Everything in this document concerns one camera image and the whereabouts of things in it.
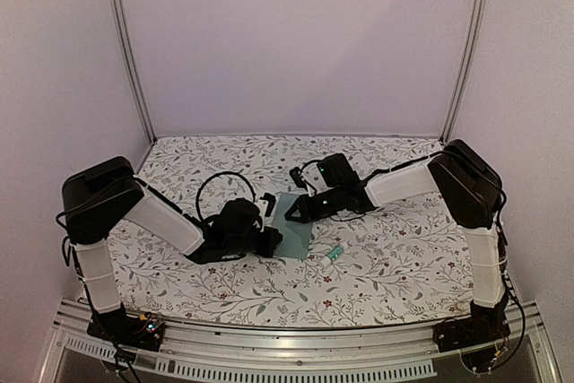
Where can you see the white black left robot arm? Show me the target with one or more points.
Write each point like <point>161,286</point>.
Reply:
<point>97,200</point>

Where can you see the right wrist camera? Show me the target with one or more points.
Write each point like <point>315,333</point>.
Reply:
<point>296,175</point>

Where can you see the teal envelope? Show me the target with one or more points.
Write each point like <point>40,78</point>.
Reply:
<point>296,236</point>

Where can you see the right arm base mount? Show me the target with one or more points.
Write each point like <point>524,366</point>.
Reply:
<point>484,325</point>

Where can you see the left aluminium frame post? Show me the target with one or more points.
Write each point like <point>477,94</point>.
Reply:
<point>132,73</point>

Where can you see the aluminium frame post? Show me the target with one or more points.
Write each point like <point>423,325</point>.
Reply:
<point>132,73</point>
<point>464,69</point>

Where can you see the green white glue stick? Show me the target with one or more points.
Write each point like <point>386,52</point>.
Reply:
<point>332,255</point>

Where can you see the floral patterned table mat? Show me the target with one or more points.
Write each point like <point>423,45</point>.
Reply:
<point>406,262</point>

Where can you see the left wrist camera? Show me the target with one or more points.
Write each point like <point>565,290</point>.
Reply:
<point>266,204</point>

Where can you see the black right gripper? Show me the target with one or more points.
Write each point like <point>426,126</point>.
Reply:
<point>307,215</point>

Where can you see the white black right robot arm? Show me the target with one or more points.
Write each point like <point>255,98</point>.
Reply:
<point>470,188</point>

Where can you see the right aluminium frame post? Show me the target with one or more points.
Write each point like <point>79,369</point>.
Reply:
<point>464,69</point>

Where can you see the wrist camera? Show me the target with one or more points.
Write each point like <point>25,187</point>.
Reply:
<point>266,204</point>
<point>296,175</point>

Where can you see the aluminium front rail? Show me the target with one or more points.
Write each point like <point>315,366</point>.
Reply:
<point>203,352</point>

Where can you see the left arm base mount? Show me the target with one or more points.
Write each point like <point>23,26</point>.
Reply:
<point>146,331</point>

